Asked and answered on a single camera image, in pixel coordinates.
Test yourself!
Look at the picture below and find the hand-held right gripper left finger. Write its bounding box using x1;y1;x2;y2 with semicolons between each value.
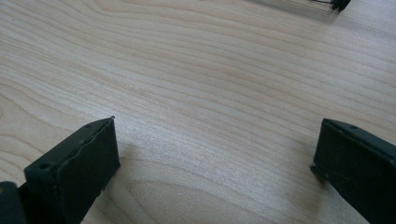
18;116;121;224

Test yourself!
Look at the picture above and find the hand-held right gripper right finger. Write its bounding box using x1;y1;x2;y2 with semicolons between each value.
310;118;396;224

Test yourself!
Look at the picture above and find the black wire object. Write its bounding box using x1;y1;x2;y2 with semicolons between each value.
311;0;352;13

